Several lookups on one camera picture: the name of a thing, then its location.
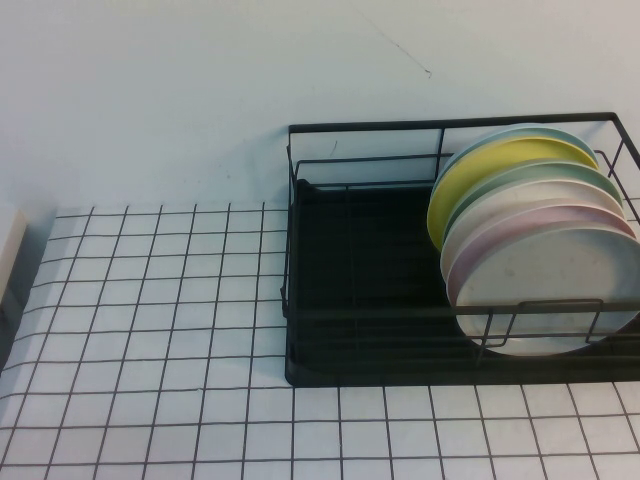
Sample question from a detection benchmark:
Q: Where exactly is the black wire dish rack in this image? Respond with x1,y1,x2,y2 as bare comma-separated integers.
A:
283,111,640,387

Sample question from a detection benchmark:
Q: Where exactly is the yellow plate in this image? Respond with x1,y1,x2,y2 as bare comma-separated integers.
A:
426,137,600,253

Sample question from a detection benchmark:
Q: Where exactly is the pink plate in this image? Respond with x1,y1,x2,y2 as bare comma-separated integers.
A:
445,202,638,307

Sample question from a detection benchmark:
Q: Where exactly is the white black grid tablecloth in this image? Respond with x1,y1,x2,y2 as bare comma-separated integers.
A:
0,201,640,480

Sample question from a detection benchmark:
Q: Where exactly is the cream white plate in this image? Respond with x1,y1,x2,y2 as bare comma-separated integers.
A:
439,179,627,284

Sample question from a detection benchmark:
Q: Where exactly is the green plate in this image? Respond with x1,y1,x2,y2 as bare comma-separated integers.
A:
442,160,624,237

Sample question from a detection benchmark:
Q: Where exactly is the grey plate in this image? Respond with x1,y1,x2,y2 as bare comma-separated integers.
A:
452,224,640,358

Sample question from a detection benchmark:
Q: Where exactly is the light blue plate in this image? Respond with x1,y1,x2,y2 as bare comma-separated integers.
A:
441,123,600,174

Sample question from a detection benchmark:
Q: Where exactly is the beige block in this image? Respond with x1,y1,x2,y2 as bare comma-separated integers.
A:
0,207,29,307

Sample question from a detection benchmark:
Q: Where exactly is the black plastic drip tray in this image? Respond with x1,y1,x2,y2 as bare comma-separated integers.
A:
284,178,640,387

